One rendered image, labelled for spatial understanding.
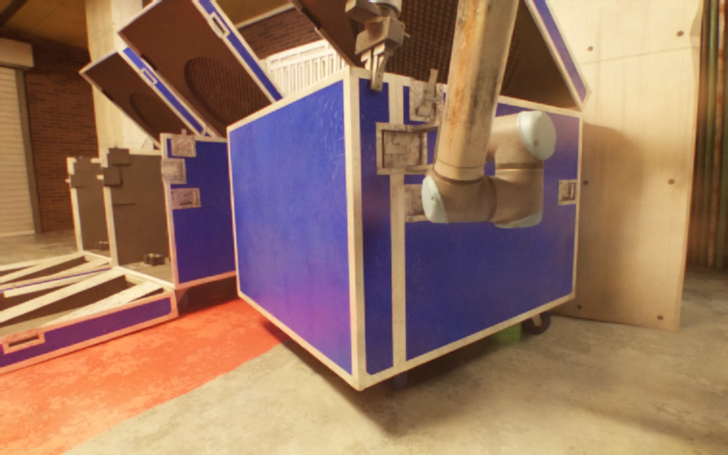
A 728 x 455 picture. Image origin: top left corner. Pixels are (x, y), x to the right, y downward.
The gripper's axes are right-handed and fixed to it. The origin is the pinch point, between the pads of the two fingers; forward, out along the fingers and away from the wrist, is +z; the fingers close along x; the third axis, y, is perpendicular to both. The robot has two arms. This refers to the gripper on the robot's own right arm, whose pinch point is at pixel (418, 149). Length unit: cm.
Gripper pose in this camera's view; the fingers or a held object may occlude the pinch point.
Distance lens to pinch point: 97.0
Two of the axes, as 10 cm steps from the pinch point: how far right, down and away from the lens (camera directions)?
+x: -1.4, 9.9, 0.1
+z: -5.8, -0.9, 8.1
